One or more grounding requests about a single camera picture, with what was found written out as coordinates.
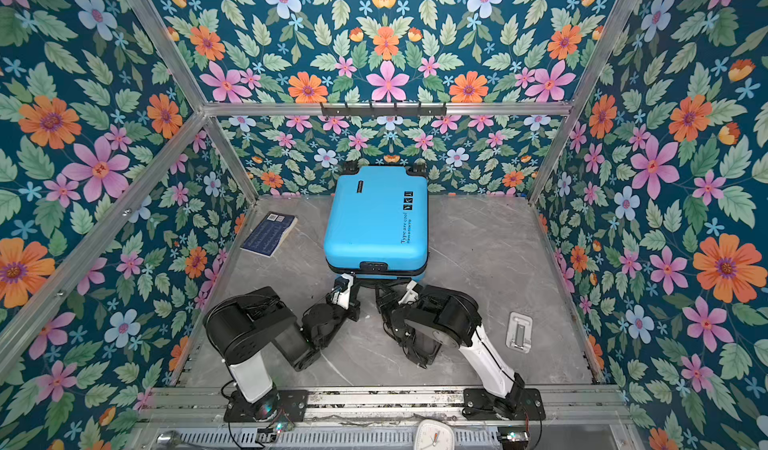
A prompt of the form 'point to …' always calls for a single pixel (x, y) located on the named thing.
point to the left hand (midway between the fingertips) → (362, 278)
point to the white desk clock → (433, 434)
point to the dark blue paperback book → (264, 239)
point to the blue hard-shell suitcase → (376, 221)
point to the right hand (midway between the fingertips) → (373, 285)
